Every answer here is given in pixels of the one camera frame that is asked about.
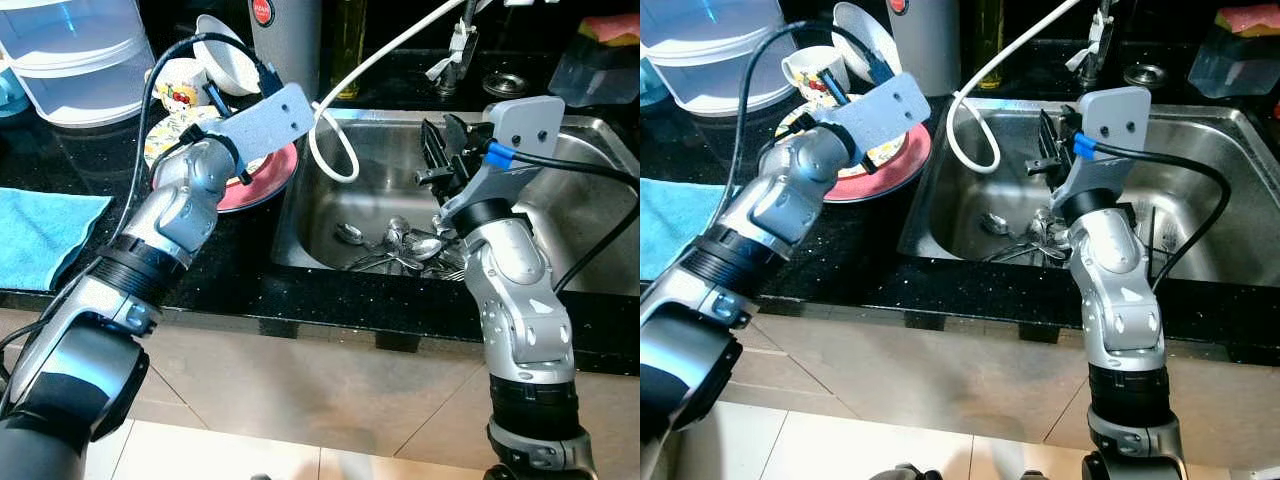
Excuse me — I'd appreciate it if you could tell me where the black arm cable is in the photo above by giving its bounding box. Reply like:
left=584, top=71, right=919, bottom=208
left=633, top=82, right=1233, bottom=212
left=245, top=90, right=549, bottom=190
left=118, top=33, right=283, bottom=246
left=1072, top=135, right=1233, bottom=293
left=487, top=143, right=641, bottom=293
left=730, top=20, right=896, bottom=201

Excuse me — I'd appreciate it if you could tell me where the yellow oil bottle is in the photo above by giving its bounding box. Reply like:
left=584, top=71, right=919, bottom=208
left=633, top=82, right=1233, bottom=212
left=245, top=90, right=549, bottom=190
left=975, top=0, right=1009, bottom=89
left=335, top=0, right=369, bottom=99

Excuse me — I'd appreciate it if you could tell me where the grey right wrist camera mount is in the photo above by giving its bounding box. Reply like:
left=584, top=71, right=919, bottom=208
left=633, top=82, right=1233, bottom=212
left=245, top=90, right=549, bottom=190
left=440, top=95, right=566, bottom=226
left=1055, top=87, right=1153, bottom=216

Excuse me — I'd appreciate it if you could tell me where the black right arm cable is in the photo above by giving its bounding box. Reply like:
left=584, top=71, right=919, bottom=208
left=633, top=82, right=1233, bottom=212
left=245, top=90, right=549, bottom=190
left=487, top=143, right=641, bottom=293
left=1072, top=135, right=1233, bottom=293

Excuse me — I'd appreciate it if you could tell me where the chrome faucet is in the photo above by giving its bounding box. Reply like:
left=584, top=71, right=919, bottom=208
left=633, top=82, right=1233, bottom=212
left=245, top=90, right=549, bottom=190
left=1065, top=5, right=1113, bottom=86
left=425, top=15, right=479, bottom=96

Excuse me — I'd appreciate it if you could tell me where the stainless steel sink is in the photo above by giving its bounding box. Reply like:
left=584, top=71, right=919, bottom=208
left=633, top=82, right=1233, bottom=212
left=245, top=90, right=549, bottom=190
left=898, top=98, right=1280, bottom=291
left=272, top=108, right=641, bottom=299

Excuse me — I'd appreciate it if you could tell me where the white bowl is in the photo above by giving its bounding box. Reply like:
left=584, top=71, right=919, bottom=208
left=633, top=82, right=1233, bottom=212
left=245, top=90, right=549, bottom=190
left=833, top=3, right=901, bottom=86
left=195, top=15, right=263, bottom=98

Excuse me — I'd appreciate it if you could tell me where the grey thermos with red logo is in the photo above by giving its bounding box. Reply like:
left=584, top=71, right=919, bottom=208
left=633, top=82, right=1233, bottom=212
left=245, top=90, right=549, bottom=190
left=248, top=0, right=323, bottom=101
left=888, top=0, right=961, bottom=96

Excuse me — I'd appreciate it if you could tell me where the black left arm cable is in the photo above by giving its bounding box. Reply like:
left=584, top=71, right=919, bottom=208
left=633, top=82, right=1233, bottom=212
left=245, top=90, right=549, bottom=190
left=118, top=33, right=283, bottom=246
left=730, top=20, right=896, bottom=201

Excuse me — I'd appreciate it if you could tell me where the pink yellow sponge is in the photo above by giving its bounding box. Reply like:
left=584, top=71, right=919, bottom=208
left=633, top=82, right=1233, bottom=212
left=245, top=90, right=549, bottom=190
left=1215, top=5, right=1280, bottom=39
left=578, top=15, right=641, bottom=48

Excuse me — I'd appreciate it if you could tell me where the white stacked food container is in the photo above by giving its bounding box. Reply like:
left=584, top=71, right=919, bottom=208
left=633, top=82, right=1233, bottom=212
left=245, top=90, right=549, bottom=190
left=640, top=0, right=796, bottom=116
left=0, top=0, right=156, bottom=128

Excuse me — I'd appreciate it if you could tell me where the white cartoon cat mug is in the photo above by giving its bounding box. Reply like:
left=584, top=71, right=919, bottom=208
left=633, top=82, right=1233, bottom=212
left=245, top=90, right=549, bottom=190
left=783, top=45, right=851, bottom=101
left=152, top=57, right=213, bottom=113

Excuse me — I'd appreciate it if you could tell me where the blue towel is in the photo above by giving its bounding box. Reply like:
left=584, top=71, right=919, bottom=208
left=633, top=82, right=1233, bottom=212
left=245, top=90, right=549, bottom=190
left=0, top=188, right=113, bottom=291
left=640, top=180, right=729, bottom=283

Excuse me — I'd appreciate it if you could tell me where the clear plastic tub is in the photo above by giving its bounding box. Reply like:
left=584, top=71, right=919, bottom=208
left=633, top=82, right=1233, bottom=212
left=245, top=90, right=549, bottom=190
left=1187, top=25, right=1280, bottom=99
left=548, top=35, right=641, bottom=109

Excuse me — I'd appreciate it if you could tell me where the white flexible hose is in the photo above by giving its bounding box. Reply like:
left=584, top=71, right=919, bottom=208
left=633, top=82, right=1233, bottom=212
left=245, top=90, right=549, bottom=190
left=945, top=0, right=1081, bottom=174
left=308, top=0, right=466, bottom=183

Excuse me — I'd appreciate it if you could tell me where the pink patterned plate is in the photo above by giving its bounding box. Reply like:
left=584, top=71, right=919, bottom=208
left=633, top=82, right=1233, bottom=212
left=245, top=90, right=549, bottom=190
left=775, top=95, right=933, bottom=204
left=143, top=105, right=299, bottom=214

